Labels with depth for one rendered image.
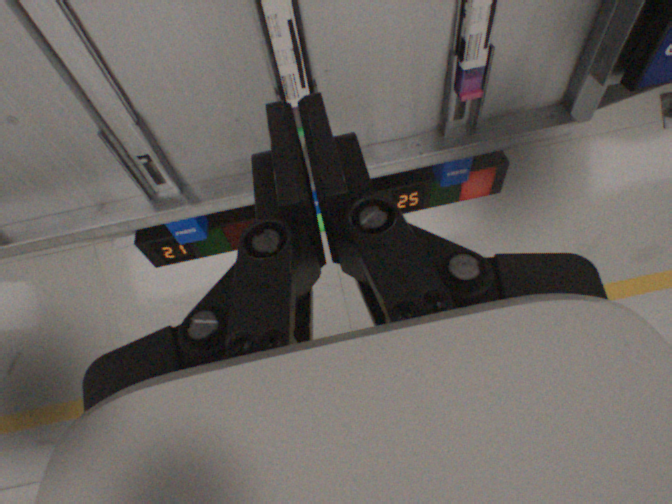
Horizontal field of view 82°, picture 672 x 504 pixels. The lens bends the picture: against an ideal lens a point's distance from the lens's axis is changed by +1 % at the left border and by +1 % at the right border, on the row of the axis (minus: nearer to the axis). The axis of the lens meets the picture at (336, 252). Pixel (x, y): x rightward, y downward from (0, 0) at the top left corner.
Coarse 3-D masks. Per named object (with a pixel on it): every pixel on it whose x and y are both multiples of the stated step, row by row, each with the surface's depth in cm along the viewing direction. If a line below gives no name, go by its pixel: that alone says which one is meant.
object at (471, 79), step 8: (456, 72) 25; (464, 72) 24; (472, 72) 24; (480, 72) 24; (456, 80) 25; (464, 80) 25; (472, 80) 25; (480, 80) 25; (456, 88) 26; (464, 88) 25; (472, 88) 25; (480, 88) 25
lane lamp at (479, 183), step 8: (472, 176) 35; (480, 176) 35; (488, 176) 35; (464, 184) 35; (472, 184) 36; (480, 184) 36; (488, 184) 36; (464, 192) 36; (472, 192) 37; (480, 192) 37; (488, 192) 37; (464, 200) 37
